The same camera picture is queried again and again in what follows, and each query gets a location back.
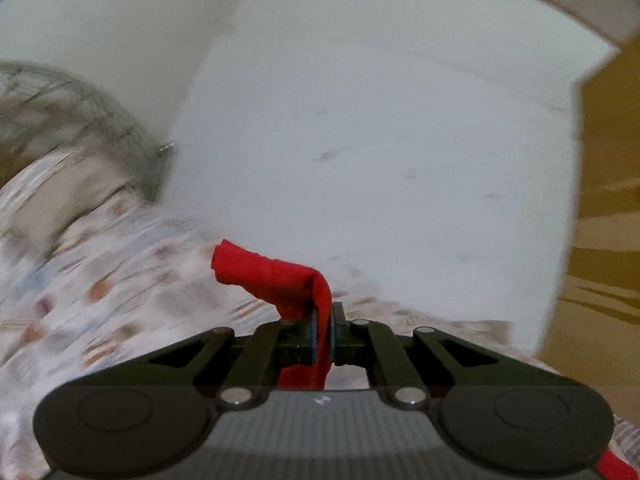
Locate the patterned spotted bed quilt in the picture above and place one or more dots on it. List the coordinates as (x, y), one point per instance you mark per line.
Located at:
(92, 277)

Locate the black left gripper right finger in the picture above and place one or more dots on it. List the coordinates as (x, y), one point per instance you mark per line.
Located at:
(428, 359)

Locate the red long-sleeve garment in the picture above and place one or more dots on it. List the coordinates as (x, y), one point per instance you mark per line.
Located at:
(289, 287)

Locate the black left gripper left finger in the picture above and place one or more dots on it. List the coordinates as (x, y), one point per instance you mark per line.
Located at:
(274, 356)

